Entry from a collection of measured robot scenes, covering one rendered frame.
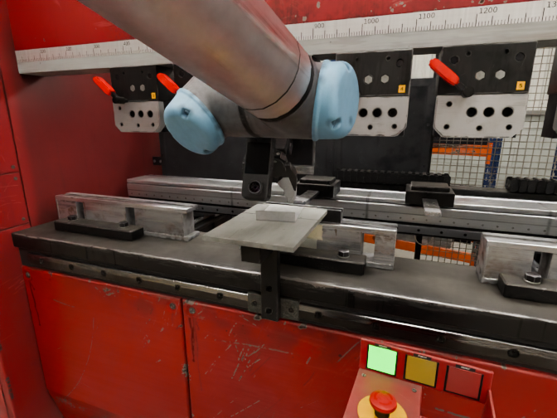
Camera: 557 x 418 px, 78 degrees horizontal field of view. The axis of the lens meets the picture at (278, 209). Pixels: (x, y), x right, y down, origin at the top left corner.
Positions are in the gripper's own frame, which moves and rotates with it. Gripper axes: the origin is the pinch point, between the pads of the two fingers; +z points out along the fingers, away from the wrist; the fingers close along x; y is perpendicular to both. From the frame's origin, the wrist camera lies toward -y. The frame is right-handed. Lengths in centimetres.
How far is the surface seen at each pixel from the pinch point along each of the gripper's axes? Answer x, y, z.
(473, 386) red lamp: -35.8, -27.8, 7.3
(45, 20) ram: 70, 43, -18
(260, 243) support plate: -0.4, -12.5, -4.3
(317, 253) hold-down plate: -8.2, -2.4, 16.3
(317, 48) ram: -6.3, 28.1, -16.3
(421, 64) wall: -90, 390, 216
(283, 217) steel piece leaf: -1.7, -1.6, 3.5
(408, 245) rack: -57, 92, 171
